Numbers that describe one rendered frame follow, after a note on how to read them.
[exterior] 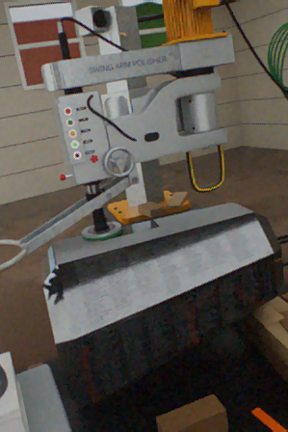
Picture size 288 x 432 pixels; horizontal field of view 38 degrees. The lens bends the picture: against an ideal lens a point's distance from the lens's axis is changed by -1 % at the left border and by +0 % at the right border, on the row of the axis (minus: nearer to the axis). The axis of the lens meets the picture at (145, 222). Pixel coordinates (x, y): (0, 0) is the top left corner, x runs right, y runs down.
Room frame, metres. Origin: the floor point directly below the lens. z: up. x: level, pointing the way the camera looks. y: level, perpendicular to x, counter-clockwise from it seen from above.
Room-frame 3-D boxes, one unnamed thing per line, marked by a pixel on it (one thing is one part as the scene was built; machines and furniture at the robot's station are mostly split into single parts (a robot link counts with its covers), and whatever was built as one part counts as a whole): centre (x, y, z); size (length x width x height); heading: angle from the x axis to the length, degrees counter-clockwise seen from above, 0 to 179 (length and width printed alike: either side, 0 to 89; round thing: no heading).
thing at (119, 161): (2.03, 0.08, 1.23); 0.15 x 0.10 x 0.15; 108
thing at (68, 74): (2.22, -0.10, 1.65); 0.96 x 0.25 x 0.17; 108
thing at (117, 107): (2.69, -0.14, 1.40); 0.74 x 0.34 x 0.25; 34
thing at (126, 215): (2.86, -0.03, 0.76); 0.49 x 0.49 x 0.05; 15
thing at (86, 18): (2.83, 0.11, 2.00); 0.20 x 0.18 x 0.15; 15
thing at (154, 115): (2.22, -0.14, 1.34); 0.74 x 0.23 x 0.49; 108
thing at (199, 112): (2.31, -0.39, 1.38); 0.19 x 0.19 x 0.20
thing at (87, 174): (2.14, 0.16, 1.36); 0.36 x 0.22 x 0.45; 108
